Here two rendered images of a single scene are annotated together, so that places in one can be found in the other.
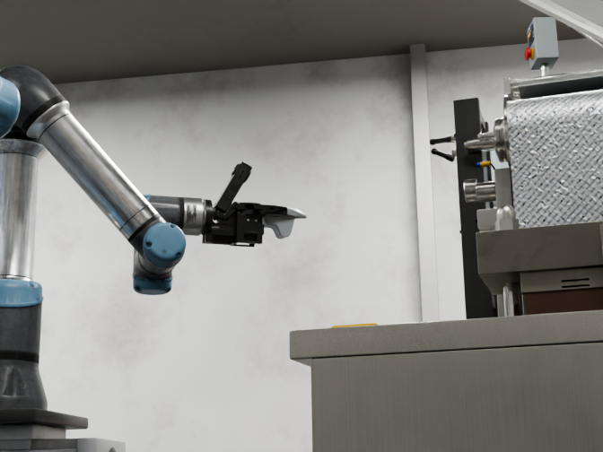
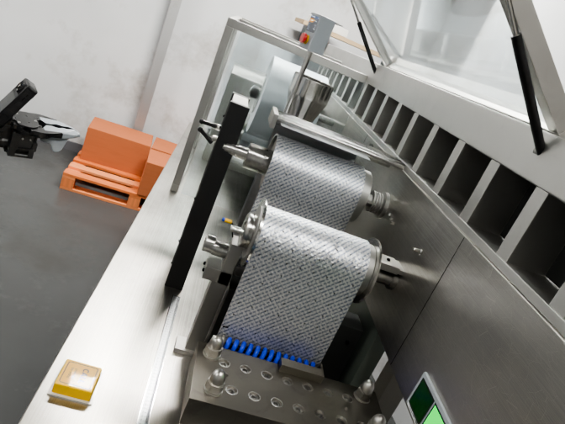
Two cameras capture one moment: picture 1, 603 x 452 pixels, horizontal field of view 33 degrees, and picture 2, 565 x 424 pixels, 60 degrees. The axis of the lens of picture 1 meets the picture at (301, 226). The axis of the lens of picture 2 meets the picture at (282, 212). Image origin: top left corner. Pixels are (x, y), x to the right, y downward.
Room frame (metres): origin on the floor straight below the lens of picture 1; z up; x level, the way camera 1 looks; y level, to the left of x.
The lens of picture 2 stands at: (0.75, 0.07, 1.64)
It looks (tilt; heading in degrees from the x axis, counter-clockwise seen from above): 19 degrees down; 331
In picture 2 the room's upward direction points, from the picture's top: 23 degrees clockwise
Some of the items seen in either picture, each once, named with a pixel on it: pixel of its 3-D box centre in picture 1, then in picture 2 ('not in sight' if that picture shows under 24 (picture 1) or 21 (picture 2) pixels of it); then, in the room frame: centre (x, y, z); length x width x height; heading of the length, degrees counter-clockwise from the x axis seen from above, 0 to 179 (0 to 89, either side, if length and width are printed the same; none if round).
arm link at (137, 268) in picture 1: (153, 263); not in sight; (1.89, 0.28, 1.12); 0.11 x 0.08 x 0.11; 16
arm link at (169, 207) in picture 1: (152, 215); not in sight; (1.91, 0.29, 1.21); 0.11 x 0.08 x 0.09; 106
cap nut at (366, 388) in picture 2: not in sight; (366, 389); (1.38, -0.62, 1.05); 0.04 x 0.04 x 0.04
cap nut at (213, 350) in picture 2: not in sight; (215, 345); (1.48, -0.31, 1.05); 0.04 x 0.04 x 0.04
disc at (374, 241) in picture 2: not in sight; (364, 270); (1.52, -0.60, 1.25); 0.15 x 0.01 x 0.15; 163
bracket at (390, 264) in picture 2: not in sight; (389, 263); (1.51, -0.64, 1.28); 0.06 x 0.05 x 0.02; 73
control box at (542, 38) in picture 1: (538, 43); (314, 33); (2.11, -0.54, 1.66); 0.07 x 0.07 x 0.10; 1
